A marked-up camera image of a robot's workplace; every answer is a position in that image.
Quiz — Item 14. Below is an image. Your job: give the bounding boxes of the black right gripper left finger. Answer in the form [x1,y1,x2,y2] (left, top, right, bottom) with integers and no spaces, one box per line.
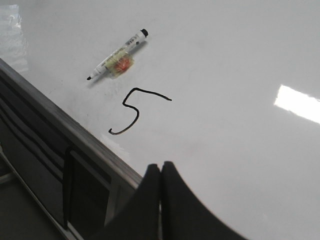
[91,164,161,240]

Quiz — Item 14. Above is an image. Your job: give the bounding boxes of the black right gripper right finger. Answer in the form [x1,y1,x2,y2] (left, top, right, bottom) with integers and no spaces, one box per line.
[161,161,245,240]

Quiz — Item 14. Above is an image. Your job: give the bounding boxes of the white whiteboard marker with tape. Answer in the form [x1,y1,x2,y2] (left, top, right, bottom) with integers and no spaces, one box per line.
[86,28,149,81]

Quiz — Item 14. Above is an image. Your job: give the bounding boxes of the white whiteboard with aluminium frame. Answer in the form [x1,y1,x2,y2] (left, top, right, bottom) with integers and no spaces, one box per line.
[0,0,320,240]

